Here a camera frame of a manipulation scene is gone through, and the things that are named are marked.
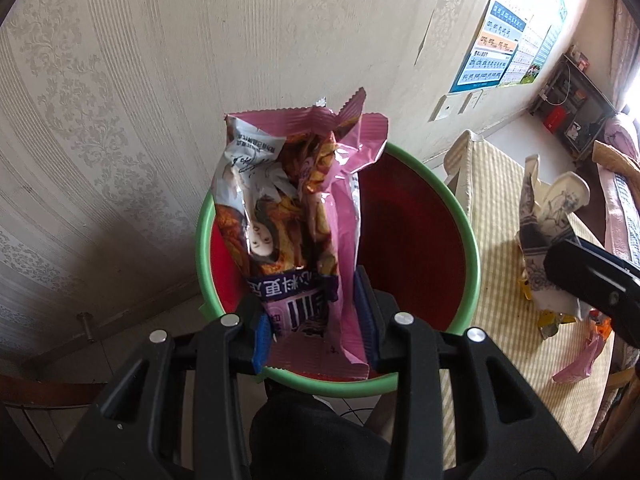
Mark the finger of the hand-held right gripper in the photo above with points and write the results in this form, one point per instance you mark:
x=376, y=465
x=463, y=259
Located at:
x=590, y=275

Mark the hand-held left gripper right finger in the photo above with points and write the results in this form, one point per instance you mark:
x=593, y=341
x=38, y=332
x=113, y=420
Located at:
x=365, y=320

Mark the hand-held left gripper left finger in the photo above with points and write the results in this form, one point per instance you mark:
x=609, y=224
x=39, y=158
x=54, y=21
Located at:
x=260, y=340

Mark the orange wrapper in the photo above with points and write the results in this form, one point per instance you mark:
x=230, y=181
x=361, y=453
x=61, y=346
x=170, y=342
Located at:
x=601, y=325

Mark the white paper bag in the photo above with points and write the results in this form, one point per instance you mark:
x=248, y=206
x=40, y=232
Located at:
x=545, y=230

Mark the small pink wrapper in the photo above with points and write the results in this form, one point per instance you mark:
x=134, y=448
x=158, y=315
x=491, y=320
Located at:
x=580, y=365

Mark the red bin with green rim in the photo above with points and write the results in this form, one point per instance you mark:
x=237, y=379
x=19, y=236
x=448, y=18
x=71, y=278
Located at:
x=415, y=240

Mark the pink snack bag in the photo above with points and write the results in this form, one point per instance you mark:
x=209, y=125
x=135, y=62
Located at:
x=300, y=240

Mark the pink bed sheet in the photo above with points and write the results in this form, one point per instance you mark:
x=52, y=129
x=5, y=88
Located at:
x=610, y=205

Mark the person's dark trousers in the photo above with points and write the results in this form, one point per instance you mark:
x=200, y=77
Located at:
x=310, y=435

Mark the wooden chair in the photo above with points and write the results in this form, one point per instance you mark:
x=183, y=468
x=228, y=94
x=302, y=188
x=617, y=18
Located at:
x=622, y=390

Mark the tan blanket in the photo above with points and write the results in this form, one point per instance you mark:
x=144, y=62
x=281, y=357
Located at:
x=615, y=157

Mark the folded lilac quilt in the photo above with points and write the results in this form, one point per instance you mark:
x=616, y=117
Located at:
x=622, y=135

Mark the dark metal shelf table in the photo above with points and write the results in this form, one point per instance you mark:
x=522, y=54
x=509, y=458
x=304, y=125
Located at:
x=592, y=102

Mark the metal door stop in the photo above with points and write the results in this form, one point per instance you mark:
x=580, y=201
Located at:
x=85, y=327

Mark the brown wooden furniture edge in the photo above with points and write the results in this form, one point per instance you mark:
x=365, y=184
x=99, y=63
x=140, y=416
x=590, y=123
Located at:
x=40, y=390

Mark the pink patterned curtain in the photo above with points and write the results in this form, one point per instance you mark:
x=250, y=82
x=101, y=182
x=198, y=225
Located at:
x=627, y=45

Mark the white wall socket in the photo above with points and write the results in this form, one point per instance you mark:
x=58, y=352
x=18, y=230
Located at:
x=471, y=101
x=484, y=96

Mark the white grid wall poster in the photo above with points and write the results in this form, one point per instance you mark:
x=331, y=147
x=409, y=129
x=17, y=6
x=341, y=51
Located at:
x=531, y=55

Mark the green grid wall poster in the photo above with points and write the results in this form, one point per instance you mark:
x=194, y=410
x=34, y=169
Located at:
x=547, y=45

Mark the blue letter wall poster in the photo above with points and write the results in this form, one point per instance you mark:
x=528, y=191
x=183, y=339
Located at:
x=492, y=55

